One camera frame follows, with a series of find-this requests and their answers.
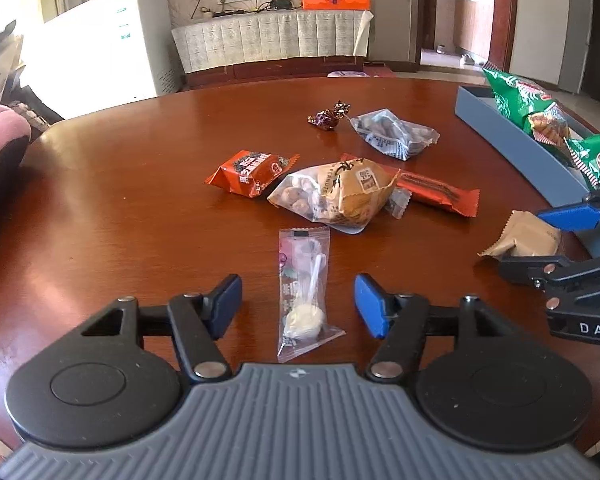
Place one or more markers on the cloth-covered television cabinet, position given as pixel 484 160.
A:
pixel 270 40

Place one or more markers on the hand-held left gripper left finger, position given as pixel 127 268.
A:
pixel 227 302

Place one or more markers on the clear tan peanut packet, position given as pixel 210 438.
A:
pixel 340 195

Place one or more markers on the dark brown wrapped candy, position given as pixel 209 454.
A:
pixel 327 117

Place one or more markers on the pink cushion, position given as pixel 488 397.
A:
pixel 0 127

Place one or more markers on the green snack packet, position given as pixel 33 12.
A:
pixel 595 157
pixel 512 97

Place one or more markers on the clear packet of dark nuts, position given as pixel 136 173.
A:
pixel 395 132

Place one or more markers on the blue tray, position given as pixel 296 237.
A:
pixel 505 125

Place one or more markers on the black router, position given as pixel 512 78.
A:
pixel 285 3

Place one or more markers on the tan snack packet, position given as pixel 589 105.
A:
pixel 525 235

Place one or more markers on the clear lollipop packet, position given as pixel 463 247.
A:
pixel 302 280

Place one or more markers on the wooden kitchen cabinet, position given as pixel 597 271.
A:
pixel 475 22

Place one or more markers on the long red snack bar packet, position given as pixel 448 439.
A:
pixel 440 190

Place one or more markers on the white chest freezer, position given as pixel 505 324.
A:
pixel 115 45

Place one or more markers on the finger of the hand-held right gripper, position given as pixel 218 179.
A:
pixel 535 267
pixel 570 216

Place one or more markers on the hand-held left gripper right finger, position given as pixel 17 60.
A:
pixel 372 305

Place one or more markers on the grey refrigerator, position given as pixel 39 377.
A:
pixel 577 30

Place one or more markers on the orange snack packet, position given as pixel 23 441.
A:
pixel 250 172

